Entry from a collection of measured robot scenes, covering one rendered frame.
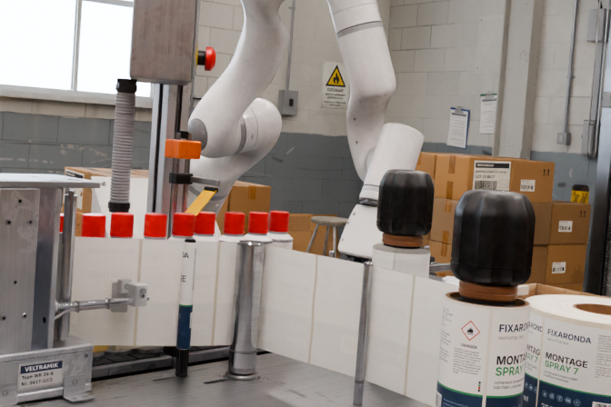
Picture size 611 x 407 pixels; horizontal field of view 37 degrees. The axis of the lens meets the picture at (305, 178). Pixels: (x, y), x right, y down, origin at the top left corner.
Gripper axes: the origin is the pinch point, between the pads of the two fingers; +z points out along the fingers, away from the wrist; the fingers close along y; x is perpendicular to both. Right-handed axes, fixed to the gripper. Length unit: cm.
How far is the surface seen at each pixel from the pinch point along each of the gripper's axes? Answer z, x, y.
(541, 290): -21, 83, -11
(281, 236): -2.2, -23.4, 1.8
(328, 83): -221, 397, -451
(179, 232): 3.7, -43.5, 1.5
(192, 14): -27, -54, 1
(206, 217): -0.1, -38.9, 0.8
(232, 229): 0.0, -33.9, 1.6
